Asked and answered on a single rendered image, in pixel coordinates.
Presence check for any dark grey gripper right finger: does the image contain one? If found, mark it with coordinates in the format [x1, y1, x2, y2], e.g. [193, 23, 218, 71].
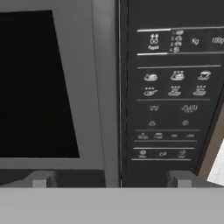
[167, 171, 220, 188]

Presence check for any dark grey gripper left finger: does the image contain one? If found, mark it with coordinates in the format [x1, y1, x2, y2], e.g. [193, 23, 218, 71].
[4, 171, 58, 188]

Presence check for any black microwave oven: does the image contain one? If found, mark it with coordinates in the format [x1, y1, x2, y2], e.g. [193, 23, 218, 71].
[117, 0, 224, 188]

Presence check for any grey microwave door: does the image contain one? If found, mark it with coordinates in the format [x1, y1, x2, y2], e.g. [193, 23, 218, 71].
[0, 0, 120, 188]

